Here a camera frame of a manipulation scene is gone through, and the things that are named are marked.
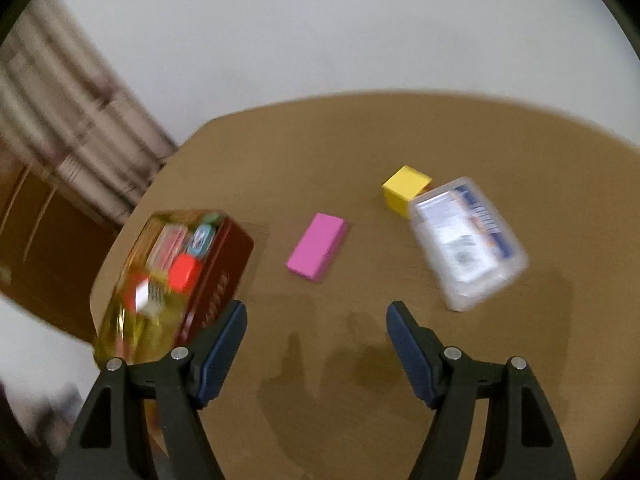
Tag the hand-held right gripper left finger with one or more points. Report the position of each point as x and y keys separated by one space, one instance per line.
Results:
x=222 y=350

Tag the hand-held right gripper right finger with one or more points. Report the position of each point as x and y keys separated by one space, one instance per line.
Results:
x=407 y=355

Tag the red and gold tin box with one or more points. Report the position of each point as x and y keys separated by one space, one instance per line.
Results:
x=220 y=280

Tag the orange-red block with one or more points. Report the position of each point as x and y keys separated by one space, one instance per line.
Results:
x=185 y=272

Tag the white small block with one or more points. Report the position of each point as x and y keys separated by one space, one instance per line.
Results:
x=150 y=297

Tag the blue cartoon tin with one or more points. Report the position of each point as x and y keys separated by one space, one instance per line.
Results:
x=201 y=240

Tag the translucent pink box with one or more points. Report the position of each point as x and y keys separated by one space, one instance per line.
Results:
x=167 y=245

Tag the clear plastic case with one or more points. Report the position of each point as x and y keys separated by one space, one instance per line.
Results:
x=465 y=245

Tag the pink rectangular block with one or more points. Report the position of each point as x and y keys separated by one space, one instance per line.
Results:
x=317 y=247

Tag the yellow cube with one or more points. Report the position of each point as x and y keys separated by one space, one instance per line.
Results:
x=405 y=190

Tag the brown wooden cabinet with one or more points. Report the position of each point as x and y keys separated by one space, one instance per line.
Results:
x=45 y=260

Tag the beige curtain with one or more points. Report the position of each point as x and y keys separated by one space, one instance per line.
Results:
x=75 y=125

